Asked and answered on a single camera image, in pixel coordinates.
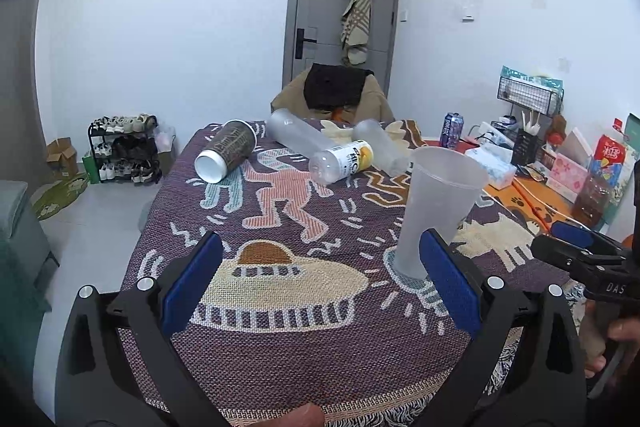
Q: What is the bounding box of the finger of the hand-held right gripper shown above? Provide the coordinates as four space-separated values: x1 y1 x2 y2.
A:
530 234 593 279
550 220 628 255

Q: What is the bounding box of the black shoe rack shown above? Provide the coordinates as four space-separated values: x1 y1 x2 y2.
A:
88 113 164 184

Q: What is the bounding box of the brown plush toy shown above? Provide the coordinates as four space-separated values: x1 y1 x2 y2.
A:
544 114 569 148

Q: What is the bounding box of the chair with black garment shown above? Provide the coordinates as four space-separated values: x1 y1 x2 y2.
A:
270 69 396 124

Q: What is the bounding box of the white power strip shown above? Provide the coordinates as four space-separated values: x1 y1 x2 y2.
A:
465 122 507 146

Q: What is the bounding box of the clear bottle with white label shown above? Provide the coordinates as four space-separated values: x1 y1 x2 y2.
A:
308 140 374 186

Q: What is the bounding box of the person's right hand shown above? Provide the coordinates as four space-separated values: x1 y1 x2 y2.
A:
580 299 640 380

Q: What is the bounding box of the frosted plastic cup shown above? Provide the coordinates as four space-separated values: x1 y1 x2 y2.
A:
354 119 417 178
266 108 337 158

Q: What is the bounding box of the cardboard box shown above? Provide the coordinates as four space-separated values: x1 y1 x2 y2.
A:
46 137 79 180

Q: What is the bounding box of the brown plastic bottle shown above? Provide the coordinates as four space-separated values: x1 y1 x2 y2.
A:
571 174 614 229

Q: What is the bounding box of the black wire basket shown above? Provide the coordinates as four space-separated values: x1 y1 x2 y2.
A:
497 75 565 118

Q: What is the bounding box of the black cloth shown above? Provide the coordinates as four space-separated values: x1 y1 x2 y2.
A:
303 63 374 110

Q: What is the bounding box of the person's left hand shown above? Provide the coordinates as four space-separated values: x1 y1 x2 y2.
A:
294 403 326 427

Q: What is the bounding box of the black door handle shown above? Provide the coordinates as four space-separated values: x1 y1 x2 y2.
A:
295 28 317 60

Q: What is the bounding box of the blue drink can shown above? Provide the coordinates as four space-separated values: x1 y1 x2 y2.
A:
439 111 465 150

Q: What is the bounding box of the orange paw print mat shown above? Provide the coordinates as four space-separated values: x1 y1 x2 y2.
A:
481 176 577 234

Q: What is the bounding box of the tall translucent plastic cup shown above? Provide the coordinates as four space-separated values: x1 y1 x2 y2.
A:
390 147 491 281

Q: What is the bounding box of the plaid scarf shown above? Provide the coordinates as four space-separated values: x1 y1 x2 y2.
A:
340 0 374 67

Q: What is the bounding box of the grey wardrobe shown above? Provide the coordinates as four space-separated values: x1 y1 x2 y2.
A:
0 0 45 184

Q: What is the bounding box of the brown paper cup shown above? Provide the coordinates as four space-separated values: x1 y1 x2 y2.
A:
194 119 259 184

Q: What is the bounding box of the green floor mat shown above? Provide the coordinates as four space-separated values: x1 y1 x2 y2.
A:
30 172 90 222

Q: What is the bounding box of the pink floral box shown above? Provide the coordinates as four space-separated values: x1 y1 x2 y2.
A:
545 151 589 204

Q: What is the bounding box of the printed blanket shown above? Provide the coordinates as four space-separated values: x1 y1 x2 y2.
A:
117 119 587 427

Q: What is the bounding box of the colourful snack bag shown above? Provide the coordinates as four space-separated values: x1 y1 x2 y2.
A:
587 133 639 208

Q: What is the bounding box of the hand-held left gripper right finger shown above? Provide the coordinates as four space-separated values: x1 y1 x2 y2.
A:
419 228 588 427

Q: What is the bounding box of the green box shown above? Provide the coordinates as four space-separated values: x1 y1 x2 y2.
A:
606 114 640 229

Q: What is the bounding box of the tissue box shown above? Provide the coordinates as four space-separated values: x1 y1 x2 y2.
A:
469 146 519 189

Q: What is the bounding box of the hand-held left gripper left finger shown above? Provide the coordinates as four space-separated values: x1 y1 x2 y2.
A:
55 231 226 427

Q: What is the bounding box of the green sofa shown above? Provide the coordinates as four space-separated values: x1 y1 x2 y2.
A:
0 179 61 380

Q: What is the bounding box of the green bag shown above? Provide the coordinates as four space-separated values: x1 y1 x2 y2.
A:
81 152 101 186

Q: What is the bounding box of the black cutlery holder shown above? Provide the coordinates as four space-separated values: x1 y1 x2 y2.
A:
510 111 544 167

